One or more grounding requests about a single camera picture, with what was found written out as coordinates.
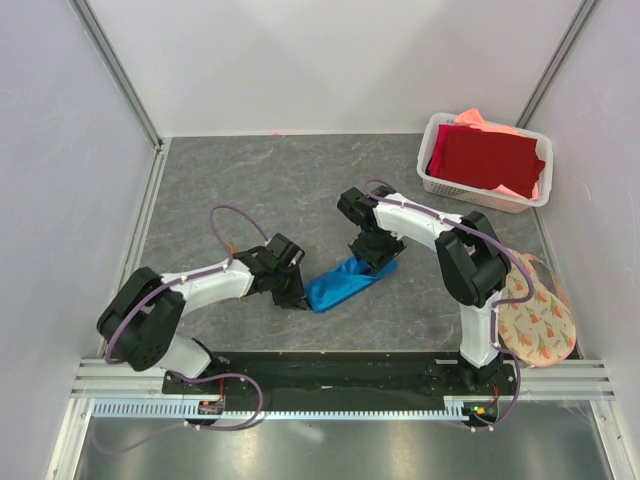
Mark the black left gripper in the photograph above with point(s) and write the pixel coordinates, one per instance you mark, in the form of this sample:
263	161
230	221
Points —
296	297

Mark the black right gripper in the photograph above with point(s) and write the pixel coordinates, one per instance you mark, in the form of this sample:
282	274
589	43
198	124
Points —
377	259

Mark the blue cloth napkin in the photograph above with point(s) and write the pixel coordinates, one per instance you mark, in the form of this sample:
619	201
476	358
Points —
346	280

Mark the orange plastic fork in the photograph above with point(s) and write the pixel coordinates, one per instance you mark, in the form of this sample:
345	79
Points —
231	247

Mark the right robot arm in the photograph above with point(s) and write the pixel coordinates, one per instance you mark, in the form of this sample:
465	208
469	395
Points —
473	264

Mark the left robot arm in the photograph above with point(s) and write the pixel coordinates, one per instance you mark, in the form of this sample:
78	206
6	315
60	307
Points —
140	324

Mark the red cloth in basket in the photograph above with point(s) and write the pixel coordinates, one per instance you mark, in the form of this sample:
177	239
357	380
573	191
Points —
504	163

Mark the white plastic basket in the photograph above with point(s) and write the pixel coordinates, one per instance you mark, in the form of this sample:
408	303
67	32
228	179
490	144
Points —
492	199

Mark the salmon cloth in basket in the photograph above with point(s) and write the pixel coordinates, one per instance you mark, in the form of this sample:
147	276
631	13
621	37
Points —
472	118

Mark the floral oval placemat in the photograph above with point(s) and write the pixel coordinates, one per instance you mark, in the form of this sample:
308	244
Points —
541	331

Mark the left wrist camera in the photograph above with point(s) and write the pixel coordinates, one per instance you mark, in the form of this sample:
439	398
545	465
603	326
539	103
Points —
284	251

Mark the slotted cable duct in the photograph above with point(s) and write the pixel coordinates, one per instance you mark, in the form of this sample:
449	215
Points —
191	409

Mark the right aluminium corner post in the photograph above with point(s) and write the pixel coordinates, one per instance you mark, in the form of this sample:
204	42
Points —
570	38

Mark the aluminium corner post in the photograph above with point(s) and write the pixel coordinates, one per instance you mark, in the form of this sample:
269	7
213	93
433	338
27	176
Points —
106	51
570	38

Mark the left aluminium corner post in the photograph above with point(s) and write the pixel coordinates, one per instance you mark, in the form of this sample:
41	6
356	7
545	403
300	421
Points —
106	51

